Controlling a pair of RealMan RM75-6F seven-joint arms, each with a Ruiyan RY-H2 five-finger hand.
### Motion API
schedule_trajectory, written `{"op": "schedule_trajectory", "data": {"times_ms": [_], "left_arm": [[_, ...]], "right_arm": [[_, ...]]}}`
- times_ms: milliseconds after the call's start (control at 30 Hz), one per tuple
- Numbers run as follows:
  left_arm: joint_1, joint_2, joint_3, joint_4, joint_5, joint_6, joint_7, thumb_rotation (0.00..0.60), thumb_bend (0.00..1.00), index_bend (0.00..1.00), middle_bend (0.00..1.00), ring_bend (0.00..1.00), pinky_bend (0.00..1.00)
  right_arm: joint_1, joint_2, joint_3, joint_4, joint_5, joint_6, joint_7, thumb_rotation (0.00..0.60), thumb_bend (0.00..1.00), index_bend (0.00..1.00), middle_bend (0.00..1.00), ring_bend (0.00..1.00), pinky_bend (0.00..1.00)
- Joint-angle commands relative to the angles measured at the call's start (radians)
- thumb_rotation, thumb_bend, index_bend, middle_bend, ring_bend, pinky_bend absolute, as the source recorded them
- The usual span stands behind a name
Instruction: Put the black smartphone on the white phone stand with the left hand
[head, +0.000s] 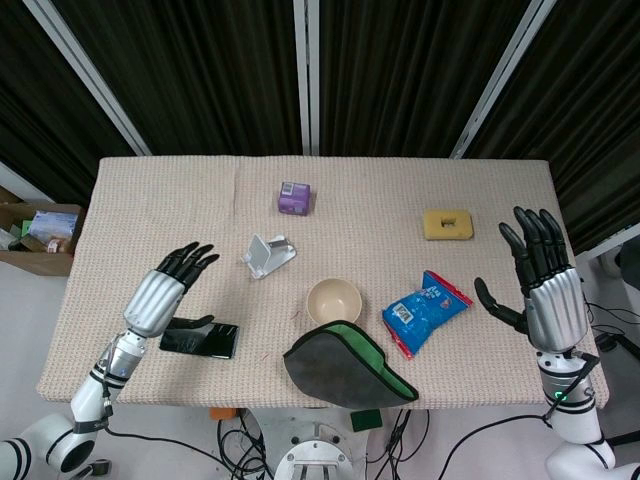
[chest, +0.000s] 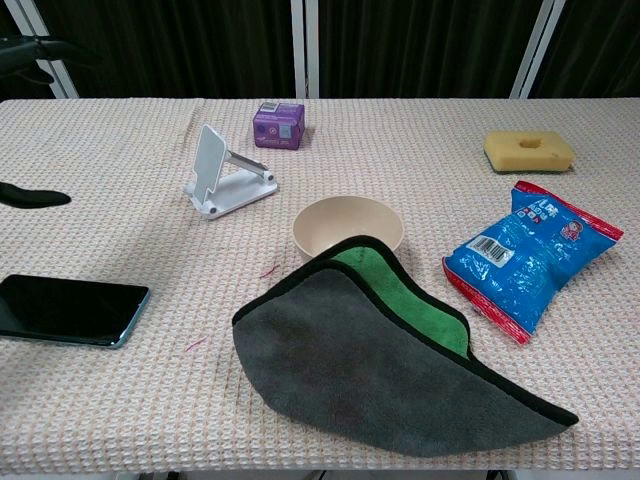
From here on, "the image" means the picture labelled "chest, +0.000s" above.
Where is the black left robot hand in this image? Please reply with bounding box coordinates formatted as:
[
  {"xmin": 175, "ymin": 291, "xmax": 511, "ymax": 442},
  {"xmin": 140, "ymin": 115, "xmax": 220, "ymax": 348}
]
[{"xmin": 0, "ymin": 35, "xmax": 103, "ymax": 211}]

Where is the black smartphone with teal edge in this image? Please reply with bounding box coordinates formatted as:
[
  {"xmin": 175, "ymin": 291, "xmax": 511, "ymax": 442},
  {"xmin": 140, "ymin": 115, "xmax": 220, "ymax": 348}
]
[{"xmin": 0, "ymin": 273, "xmax": 152, "ymax": 350}]

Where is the white folding phone stand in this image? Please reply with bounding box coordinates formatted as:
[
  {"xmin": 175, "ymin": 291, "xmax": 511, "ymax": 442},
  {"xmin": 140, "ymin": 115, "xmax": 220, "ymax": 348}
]
[{"xmin": 182, "ymin": 123, "xmax": 279, "ymax": 222}]

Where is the black curtain backdrop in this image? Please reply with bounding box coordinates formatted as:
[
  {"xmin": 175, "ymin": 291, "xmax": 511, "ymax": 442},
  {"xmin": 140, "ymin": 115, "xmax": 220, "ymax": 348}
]
[{"xmin": 0, "ymin": 0, "xmax": 640, "ymax": 101}]

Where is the small purple box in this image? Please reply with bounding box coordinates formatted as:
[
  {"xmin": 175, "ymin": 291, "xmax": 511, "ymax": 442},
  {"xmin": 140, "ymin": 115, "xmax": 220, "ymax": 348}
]
[{"xmin": 252, "ymin": 101, "xmax": 307, "ymax": 150}]

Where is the beige bowl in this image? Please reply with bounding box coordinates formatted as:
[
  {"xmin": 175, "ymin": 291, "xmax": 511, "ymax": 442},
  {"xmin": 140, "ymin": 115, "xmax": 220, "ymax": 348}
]
[{"xmin": 292, "ymin": 195, "xmax": 405, "ymax": 264}]

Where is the beige waffle tablecloth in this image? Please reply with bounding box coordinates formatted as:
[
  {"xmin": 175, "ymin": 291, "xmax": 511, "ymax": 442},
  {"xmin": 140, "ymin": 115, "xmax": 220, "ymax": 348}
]
[{"xmin": 0, "ymin": 97, "xmax": 640, "ymax": 474}]

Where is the grey and green microfibre cloth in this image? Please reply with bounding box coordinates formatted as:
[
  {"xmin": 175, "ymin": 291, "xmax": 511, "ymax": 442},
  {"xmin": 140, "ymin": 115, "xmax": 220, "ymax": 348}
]
[{"xmin": 231, "ymin": 234, "xmax": 580, "ymax": 460}]

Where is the yellow sponge with hole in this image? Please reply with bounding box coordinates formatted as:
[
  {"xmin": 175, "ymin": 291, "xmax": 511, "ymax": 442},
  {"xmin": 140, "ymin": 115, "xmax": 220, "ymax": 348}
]
[{"xmin": 482, "ymin": 130, "xmax": 577, "ymax": 176}]

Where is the blue and red snack bag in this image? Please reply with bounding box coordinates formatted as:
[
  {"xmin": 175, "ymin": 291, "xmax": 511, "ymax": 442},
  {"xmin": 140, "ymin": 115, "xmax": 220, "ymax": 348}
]
[{"xmin": 441, "ymin": 180, "xmax": 625, "ymax": 347}]

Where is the white slanted frame post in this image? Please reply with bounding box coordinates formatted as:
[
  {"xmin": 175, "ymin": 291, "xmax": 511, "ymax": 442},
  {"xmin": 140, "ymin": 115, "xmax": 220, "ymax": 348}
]
[
  {"xmin": 509, "ymin": 0, "xmax": 567, "ymax": 99},
  {"xmin": 8, "ymin": 0, "xmax": 79, "ymax": 99}
]

